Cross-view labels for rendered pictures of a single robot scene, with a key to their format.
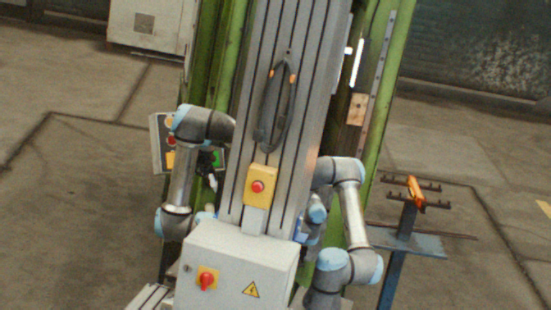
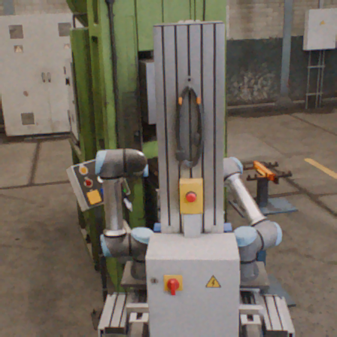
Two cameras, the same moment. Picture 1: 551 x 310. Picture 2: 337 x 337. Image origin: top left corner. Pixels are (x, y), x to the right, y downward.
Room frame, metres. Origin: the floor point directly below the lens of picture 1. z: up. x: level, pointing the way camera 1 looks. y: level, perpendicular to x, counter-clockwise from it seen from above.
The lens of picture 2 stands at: (0.74, 0.31, 2.08)
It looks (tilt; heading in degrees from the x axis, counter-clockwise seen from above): 19 degrees down; 355
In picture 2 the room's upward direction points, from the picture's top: 3 degrees counter-clockwise
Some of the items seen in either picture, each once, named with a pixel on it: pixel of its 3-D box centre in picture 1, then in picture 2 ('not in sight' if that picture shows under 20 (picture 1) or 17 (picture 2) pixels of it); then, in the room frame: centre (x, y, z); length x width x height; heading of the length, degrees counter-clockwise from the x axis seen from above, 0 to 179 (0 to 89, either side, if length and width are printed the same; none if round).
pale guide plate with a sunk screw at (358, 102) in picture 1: (357, 109); not in sight; (3.98, -0.38, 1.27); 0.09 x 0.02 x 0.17; 102
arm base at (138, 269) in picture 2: not in sight; (144, 263); (2.82, 0.19, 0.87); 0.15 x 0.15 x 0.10
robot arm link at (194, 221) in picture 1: (206, 231); (141, 242); (2.82, 0.19, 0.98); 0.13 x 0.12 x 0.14; 87
